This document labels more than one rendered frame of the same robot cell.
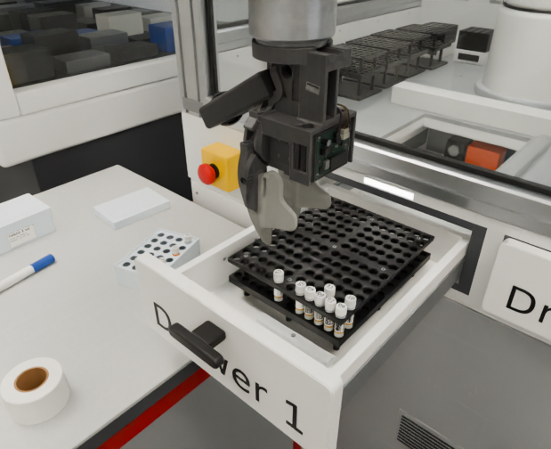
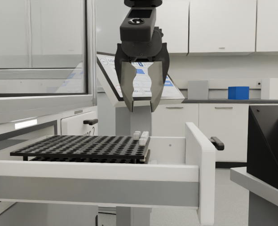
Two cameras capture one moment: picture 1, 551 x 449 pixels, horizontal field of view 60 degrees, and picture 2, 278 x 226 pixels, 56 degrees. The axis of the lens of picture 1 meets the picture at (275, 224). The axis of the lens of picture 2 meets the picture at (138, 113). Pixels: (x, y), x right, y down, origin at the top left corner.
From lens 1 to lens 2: 0.87 m
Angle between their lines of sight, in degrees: 117
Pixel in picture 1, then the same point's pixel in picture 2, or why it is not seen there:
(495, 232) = (58, 120)
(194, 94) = not seen: outside the picture
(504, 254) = (68, 124)
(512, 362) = not seen: hidden behind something
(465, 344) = not seen: hidden behind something
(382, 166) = (20, 109)
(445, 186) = (43, 106)
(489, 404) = (69, 215)
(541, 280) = (74, 128)
